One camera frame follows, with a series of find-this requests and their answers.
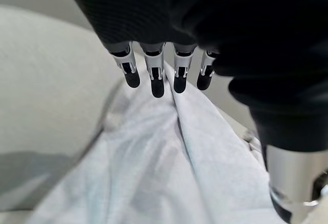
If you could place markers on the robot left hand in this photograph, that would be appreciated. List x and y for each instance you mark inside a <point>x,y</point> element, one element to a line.
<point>230,29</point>

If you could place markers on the light blue garment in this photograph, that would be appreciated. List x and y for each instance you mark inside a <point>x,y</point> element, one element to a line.
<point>153,157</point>

